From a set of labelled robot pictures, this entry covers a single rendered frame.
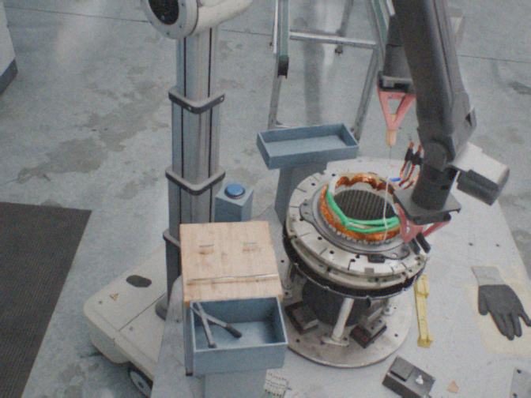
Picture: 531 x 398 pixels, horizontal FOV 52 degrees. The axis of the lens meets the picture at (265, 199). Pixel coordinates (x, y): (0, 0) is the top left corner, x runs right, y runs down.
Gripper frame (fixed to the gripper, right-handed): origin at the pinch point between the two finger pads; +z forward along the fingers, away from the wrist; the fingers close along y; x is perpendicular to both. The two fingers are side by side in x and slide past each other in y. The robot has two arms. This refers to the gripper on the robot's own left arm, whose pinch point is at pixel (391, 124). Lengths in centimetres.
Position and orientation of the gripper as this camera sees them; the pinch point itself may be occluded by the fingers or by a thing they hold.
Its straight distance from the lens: 107.8
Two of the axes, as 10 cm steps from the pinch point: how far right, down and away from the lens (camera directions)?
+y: 0.9, -3.6, 9.3
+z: -0.4, 9.3, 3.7
